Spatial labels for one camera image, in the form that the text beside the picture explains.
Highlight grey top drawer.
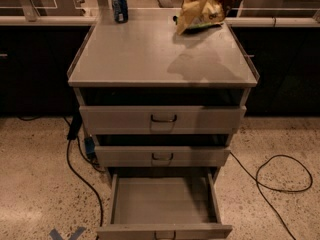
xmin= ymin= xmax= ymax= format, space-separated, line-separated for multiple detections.
xmin=80 ymin=106 xmax=246 ymax=135

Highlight blue soda can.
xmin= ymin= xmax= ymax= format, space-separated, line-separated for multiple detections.
xmin=111 ymin=0 xmax=128 ymax=23

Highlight grey drawer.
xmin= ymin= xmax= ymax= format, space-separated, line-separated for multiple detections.
xmin=97 ymin=170 xmax=232 ymax=240
xmin=80 ymin=106 xmax=246 ymax=135
xmin=95 ymin=146 xmax=230 ymax=167

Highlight grey drawer cabinet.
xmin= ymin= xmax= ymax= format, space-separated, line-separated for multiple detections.
xmin=69 ymin=9 xmax=259 ymax=177

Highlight grey bottom drawer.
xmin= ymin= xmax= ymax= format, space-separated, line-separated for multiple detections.
xmin=97 ymin=170 xmax=232 ymax=240

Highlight black floor cable right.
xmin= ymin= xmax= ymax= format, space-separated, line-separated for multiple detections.
xmin=229 ymin=151 xmax=314 ymax=240

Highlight black floor cable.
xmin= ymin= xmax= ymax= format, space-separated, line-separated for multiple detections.
xmin=65 ymin=115 xmax=105 ymax=228
xmin=229 ymin=151 xmax=314 ymax=240

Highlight grey middle drawer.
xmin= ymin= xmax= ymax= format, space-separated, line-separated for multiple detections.
xmin=95 ymin=146 xmax=230 ymax=167

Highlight blue box on floor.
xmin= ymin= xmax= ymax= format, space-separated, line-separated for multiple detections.
xmin=84 ymin=137 xmax=95 ymax=159

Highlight green chip bag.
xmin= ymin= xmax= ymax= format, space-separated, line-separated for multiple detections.
xmin=172 ymin=15 xmax=223 ymax=31

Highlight black floor cable left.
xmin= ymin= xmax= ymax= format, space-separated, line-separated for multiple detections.
xmin=65 ymin=115 xmax=105 ymax=228

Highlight brown chip bag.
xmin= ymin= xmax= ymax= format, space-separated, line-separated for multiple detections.
xmin=176 ymin=0 xmax=242 ymax=35

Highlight black power plug block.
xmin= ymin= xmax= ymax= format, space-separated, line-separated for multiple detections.
xmin=67 ymin=113 xmax=82 ymax=140

